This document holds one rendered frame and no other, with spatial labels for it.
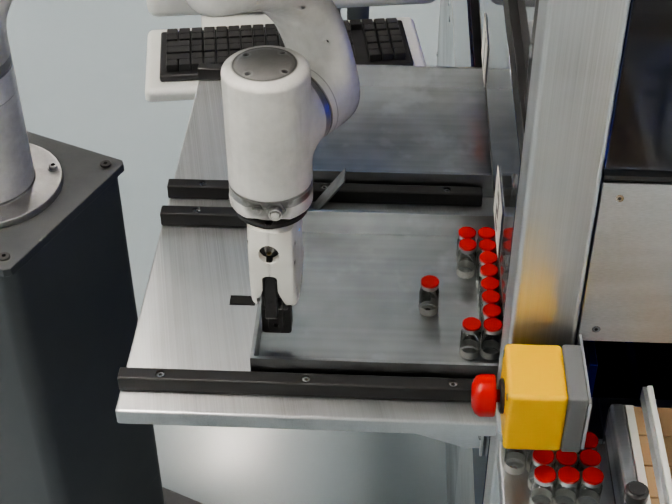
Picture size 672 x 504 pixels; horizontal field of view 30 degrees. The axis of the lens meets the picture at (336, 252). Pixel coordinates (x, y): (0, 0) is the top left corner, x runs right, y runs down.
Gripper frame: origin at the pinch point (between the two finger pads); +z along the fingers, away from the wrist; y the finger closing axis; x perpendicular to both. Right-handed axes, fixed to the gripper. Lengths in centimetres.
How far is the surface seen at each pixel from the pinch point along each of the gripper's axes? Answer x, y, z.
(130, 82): 61, 194, 92
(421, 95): -16, 51, 4
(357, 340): -8.8, 0.6, 4.1
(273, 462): 9, 58, 92
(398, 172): -13.0, 28.0, 0.8
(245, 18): 13, 87, 12
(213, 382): 6.1, -8.1, 2.5
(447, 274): -19.0, 12.4, 4.1
